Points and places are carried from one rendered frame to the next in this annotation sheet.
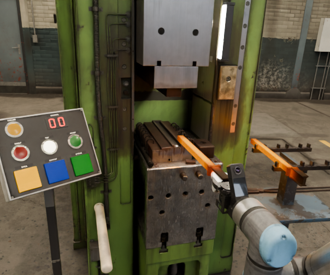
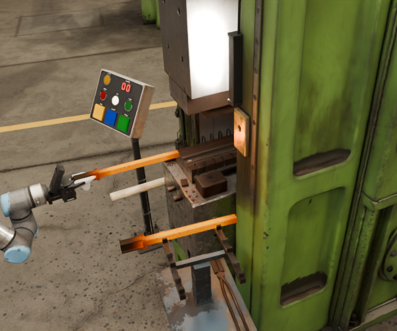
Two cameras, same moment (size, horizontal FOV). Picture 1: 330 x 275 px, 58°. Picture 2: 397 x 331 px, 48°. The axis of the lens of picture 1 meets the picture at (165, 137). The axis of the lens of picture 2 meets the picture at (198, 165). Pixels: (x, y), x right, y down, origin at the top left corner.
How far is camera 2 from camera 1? 221 cm
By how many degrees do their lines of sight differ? 74
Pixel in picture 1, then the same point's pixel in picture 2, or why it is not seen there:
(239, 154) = (259, 232)
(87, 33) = not seen: hidden behind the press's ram
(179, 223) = not seen: hidden behind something
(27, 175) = (98, 110)
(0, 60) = not seen: outside the picture
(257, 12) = (268, 58)
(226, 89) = (238, 139)
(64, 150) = (120, 108)
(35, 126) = (116, 83)
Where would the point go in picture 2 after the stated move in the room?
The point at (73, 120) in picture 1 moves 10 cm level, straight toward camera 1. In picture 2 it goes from (135, 90) to (116, 95)
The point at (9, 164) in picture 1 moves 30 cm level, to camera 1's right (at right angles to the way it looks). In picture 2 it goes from (96, 98) to (94, 126)
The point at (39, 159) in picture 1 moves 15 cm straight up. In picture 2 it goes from (108, 104) to (103, 79)
